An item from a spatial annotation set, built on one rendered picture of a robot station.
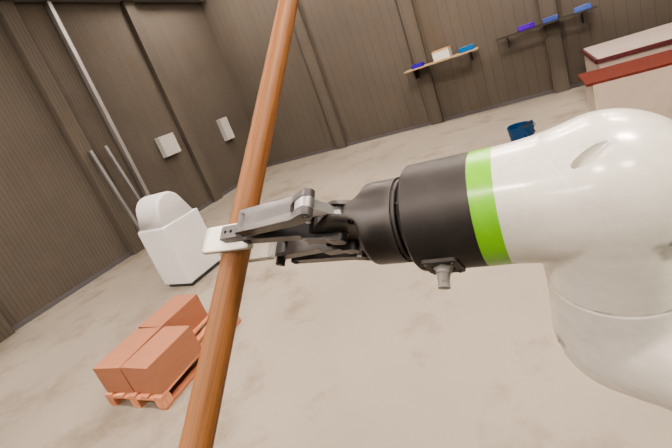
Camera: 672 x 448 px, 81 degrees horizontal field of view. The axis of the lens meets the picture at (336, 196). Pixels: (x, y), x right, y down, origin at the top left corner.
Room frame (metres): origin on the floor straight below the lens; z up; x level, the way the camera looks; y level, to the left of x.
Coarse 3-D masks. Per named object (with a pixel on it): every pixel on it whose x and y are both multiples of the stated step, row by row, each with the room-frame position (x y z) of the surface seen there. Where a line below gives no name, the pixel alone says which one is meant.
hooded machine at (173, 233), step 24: (168, 192) 5.58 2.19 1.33; (144, 216) 5.50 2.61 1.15; (168, 216) 5.43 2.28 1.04; (192, 216) 5.68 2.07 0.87; (144, 240) 5.53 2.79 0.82; (168, 240) 5.26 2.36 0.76; (192, 240) 5.53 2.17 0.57; (168, 264) 5.39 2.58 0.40; (192, 264) 5.38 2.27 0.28; (216, 264) 5.73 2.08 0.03
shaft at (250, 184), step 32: (288, 0) 0.66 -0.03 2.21; (288, 32) 0.63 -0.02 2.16; (256, 128) 0.51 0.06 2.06; (256, 160) 0.48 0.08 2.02; (256, 192) 0.45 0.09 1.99; (224, 256) 0.40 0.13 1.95; (224, 288) 0.38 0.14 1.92; (224, 320) 0.36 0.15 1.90; (224, 352) 0.34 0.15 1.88; (224, 384) 0.33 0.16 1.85; (192, 416) 0.30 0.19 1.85
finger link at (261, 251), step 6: (258, 246) 0.42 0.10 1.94; (264, 246) 0.42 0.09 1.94; (270, 246) 0.41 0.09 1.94; (276, 246) 0.42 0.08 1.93; (252, 252) 0.42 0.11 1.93; (258, 252) 0.42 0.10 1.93; (264, 252) 0.41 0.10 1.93; (270, 252) 0.41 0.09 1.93; (252, 258) 0.42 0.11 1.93; (258, 258) 0.41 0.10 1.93; (264, 258) 0.41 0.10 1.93; (270, 258) 0.40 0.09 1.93
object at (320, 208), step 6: (300, 198) 0.32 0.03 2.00; (306, 198) 0.32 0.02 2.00; (312, 198) 0.32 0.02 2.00; (294, 204) 0.33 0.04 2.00; (300, 204) 0.32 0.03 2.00; (306, 204) 0.31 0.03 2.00; (312, 204) 0.32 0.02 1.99; (318, 204) 0.32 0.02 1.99; (324, 204) 0.32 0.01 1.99; (330, 204) 0.33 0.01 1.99; (318, 210) 0.32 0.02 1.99; (324, 210) 0.32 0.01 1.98; (330, 210) 0.32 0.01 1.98; (336, 210) 0.33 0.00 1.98; (312, 216) 0.33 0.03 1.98; (306, 222) 0.32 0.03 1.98
